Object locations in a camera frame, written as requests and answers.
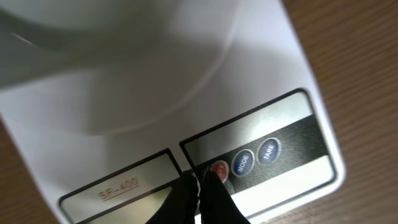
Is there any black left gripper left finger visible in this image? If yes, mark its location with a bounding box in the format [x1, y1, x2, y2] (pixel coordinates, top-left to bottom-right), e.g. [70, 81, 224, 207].
[147, 170, 198, 224]

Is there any white digital kitchen scale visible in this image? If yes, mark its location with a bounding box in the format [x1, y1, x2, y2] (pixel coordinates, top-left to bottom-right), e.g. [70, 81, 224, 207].
[1, 0, 346, 223]

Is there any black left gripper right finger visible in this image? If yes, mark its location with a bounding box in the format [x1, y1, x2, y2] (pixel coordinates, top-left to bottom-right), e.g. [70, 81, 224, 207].
[199, 171, 250, 224]

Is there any grey plastic bowl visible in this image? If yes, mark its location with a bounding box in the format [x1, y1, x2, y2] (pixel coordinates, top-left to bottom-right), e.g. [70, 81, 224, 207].
[0, 0, 175, 91]

